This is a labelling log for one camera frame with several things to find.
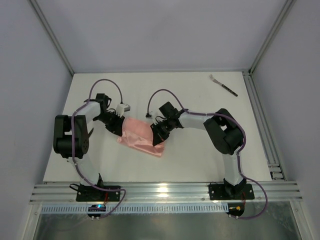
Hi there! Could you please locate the pink satin napkin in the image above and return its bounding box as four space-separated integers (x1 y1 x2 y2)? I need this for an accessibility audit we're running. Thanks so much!
117 117 165 158

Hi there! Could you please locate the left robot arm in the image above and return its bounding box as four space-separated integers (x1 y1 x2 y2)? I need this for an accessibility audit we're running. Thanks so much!
53 93 131 190

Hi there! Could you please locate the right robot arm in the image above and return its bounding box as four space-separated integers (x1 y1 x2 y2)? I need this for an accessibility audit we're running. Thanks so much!
150 102 247 199

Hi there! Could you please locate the metal fork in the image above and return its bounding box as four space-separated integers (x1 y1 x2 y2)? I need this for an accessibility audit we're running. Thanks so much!
209 74 238 97

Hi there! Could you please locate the left controller board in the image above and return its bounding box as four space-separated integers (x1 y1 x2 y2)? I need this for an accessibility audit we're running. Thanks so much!
87 204 106 219

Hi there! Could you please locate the controller board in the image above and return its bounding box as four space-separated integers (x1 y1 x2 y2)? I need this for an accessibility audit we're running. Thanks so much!
87 204 106 219
226 203 245 218

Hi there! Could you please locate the right controller board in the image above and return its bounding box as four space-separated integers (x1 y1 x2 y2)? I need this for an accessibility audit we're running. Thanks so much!
226 203 245 218

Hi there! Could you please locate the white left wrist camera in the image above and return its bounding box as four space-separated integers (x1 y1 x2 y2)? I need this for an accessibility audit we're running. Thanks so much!
115 103 131 117

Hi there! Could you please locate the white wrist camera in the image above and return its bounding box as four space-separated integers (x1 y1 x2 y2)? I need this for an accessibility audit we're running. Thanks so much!
115 103 131 117
145 112 156 123

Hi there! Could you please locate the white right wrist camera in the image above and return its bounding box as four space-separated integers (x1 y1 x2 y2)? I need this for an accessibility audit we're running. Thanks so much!
145 112 156 123

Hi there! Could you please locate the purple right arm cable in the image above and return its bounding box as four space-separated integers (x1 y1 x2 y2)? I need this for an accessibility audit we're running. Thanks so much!
147 88 269 221

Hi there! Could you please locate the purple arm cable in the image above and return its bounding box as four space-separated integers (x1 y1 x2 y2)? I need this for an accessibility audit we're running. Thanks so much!
70 79 127 220
147 88 269 221

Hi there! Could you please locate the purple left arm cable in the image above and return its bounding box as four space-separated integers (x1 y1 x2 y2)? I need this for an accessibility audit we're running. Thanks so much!
70 79 127 220

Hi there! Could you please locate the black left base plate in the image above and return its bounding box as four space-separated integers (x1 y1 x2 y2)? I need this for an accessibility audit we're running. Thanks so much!
74 184 121 202

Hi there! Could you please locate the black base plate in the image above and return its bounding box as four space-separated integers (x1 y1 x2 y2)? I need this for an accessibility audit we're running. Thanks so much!
74 184 121 202
208 182 255 201

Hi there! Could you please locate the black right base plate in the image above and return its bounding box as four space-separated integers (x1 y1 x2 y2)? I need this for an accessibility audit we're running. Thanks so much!
208 182 255 201

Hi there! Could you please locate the slotted cable duct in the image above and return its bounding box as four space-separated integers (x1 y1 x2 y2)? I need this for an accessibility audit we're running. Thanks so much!
41 202 228 215

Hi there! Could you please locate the aluminium right side rail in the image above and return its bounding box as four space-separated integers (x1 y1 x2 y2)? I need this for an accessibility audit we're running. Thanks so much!
242 71 287 181

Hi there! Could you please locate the aluminium rail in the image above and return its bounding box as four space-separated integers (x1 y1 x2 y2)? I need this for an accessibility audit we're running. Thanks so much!
29 181 303 204
242 71 287 181

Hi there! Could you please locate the aluminium front rail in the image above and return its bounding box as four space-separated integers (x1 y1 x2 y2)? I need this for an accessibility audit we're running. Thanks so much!
29 181 303 204

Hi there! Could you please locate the left frame post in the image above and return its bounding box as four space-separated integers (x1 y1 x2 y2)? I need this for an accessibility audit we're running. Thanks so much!
27 0 75 77

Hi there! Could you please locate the frame post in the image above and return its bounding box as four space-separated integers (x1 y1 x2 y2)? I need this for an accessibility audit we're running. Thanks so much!
248 0 296 75
27 0 75 77

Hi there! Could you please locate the right frame post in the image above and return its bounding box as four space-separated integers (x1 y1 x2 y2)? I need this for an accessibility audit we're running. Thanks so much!
248 0 296 75

